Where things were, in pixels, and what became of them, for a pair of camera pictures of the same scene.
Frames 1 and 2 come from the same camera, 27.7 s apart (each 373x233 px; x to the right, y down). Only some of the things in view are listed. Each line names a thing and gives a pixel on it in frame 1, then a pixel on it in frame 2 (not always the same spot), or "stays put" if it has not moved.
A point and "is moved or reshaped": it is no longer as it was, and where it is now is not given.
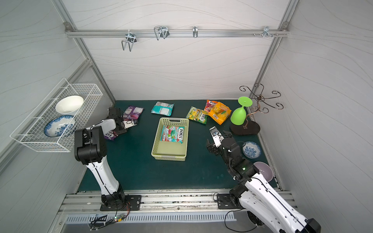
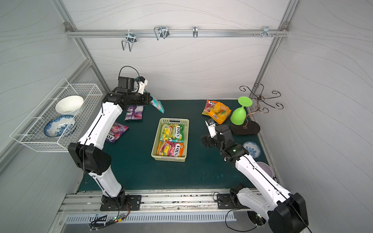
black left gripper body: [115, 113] -> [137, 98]
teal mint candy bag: [163, 108] is moved or reshaped
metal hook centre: [161, 31] stays put
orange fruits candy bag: [210, 105] stays put
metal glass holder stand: [250, 127] stays put
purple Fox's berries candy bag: [110, 135] stays put
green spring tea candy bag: [197, 115] -> [172, 133]
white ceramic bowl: [67, 105] stays put
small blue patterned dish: [251, 150] stays put
